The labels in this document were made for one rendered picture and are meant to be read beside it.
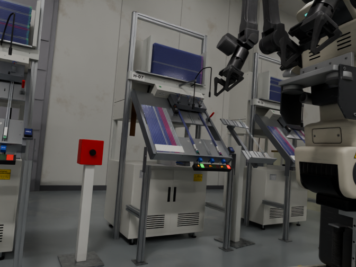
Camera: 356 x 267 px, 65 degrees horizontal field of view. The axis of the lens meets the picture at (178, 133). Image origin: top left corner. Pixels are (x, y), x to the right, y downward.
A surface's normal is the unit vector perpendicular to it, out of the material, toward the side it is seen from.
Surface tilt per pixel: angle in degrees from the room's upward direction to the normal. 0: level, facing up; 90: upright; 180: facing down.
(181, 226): 90
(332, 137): 98
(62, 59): 90
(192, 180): 90
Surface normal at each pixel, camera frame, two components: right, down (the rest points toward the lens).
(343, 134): -0.94, 0.05
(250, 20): 0.28, -0.25
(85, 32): 0.51, -0.01
